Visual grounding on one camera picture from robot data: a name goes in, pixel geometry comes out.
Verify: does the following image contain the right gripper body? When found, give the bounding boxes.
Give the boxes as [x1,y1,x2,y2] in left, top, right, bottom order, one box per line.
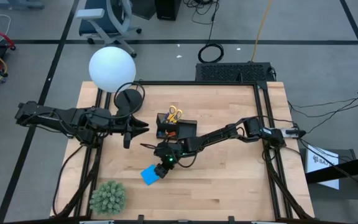
[152,139,186,171]

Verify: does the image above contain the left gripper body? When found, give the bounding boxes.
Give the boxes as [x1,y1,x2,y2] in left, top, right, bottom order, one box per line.
[103,114,134,150]

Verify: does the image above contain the blue sticky note pad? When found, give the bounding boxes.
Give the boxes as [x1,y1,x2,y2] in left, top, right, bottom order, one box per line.
[140,164,162,186]

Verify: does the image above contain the black mesh desk organizer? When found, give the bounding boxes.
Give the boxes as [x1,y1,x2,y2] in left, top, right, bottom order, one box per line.
[155,112,198,140]

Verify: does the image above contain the yellow handled scissors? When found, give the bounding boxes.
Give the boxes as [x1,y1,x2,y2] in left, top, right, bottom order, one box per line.
[165,105,183,124]

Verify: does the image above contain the grey blue office chair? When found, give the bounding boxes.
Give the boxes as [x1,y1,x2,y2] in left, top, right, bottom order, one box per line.
[75,0,142,58]

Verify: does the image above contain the green artificial plant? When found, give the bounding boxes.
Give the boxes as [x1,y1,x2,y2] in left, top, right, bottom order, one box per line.
[88,179,127,216]

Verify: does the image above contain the white globe table lamp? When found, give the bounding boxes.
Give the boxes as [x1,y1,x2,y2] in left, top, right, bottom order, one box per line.
[88,45,144,118]

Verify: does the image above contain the black perforated computer case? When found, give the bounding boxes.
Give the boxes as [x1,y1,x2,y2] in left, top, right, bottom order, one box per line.
[195,62,275,83]

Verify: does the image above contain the black tower box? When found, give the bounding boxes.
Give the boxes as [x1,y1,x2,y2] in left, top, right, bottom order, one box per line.
[154,0,182,22]

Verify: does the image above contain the white paper sheet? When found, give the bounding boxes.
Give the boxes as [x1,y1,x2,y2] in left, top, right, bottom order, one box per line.
[305,144,340,190]

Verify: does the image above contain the black metal table frame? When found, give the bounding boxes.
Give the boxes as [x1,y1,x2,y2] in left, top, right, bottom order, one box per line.
[51,80,315,220]

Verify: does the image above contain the coiled black cable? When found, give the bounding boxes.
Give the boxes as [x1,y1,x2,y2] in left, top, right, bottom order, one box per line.
[196,0,225,64]

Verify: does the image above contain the yellow cable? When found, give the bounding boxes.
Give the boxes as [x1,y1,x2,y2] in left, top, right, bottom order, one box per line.
[250,0,273,62]

